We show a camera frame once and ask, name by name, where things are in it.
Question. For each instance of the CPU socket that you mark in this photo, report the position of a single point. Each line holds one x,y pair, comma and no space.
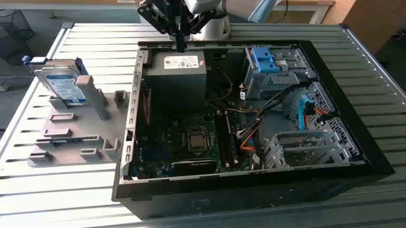
196,141

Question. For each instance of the wooden cabinet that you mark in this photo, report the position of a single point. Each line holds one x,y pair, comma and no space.
374,23

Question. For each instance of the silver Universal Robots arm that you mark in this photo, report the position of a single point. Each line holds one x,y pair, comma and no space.
215,28

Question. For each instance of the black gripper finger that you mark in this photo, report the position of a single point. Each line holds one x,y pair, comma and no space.
199,22
157,21

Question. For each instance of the grey plastic parts rack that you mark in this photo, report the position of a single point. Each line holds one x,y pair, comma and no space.
79,128

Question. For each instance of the grey power supply unit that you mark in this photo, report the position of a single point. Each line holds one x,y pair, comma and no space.
177,80

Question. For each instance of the green motherboard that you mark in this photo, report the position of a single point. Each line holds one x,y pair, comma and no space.
168,133

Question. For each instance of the black open PC case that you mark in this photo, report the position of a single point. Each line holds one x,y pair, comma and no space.
221,197

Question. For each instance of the silver optical drive cage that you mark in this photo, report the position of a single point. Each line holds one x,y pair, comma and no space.
279,80

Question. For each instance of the silver disk bay cage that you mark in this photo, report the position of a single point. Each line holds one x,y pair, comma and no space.
310,149

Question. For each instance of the white-framed wooden desk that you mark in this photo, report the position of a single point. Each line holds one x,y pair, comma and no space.
316,16

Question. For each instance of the blue plastic drive latch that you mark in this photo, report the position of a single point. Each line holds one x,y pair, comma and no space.
264,60

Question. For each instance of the black graphics card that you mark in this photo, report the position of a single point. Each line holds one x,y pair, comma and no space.
193,167

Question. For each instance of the black mesh wastebasket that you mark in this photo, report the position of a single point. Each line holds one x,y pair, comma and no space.
16,47

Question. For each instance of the hard disk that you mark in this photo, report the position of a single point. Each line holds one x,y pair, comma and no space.
62,85

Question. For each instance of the grey floor box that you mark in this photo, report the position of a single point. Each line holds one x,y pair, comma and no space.
2,85

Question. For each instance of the black RAM stick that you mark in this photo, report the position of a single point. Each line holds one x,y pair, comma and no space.
231,140
221,137

